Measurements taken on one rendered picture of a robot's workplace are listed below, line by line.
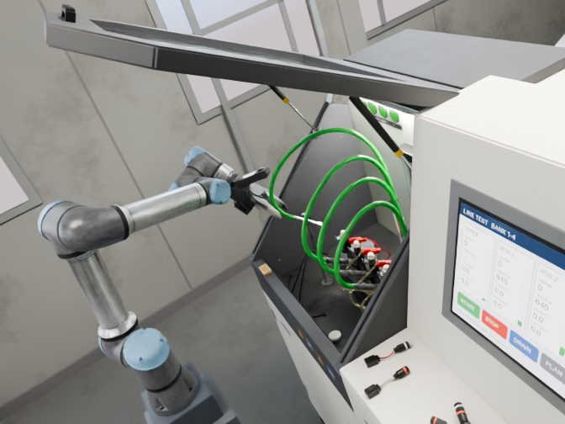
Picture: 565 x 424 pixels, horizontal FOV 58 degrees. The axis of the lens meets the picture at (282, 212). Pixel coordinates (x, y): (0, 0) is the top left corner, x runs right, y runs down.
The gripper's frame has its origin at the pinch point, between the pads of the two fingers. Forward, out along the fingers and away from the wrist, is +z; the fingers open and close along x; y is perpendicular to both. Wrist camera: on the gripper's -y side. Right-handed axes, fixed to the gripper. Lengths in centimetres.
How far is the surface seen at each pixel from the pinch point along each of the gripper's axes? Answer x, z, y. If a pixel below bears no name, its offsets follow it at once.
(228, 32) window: -144, -82, -3
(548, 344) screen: 64, 52, -39
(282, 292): 6.4, 15.4, 22.3
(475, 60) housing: -4, 20, -69
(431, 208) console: 38, 27, -40
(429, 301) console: 37, 42, -20
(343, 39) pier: -186, -28, -30
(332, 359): 35, 34, 12
